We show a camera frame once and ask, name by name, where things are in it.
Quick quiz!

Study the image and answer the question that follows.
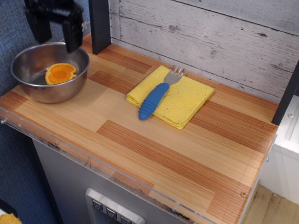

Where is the grey toy fridge cabinet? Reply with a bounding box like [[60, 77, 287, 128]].
[[33, 141, 186, 224]]

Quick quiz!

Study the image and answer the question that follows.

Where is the right black vertical post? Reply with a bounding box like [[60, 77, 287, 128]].
[[271, 60, 299, 126]]

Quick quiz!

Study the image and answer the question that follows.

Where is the clear acrylic table guard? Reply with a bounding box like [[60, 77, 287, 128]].
[[0, 100, 276, 224]]

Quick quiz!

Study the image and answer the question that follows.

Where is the stainless steel bowl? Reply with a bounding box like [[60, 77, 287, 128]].
[[10, 42, 90, 104]]

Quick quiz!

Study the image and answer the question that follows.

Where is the left black vertical post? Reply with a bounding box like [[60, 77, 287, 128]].
[[89, 0, 111, 54]]

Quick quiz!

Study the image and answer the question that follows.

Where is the orange cheese wedge toy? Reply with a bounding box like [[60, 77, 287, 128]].
[[45, 63, 77, 85]]

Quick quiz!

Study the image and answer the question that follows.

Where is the silver dispenser button panel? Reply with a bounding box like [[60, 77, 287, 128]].
[[85, 187, 146, 224]]

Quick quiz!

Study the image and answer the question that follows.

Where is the black vertical post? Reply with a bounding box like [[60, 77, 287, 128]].
[[271, 60, 299, 126], [89, 0, 111, 54]]

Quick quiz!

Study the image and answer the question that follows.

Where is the blue handled fork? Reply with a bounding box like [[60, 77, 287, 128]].
[[138, 65, 185, 121]]

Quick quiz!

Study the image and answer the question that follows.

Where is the white side cabinet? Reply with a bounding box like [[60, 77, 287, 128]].
[[259, 96, 299, 205]]

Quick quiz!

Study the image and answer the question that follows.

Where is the yellow folded cloth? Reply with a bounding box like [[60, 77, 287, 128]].
[[126, 65, 215, 129]]

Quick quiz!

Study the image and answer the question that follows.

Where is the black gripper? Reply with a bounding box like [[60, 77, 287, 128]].
[[24, 0, 86, 53]]

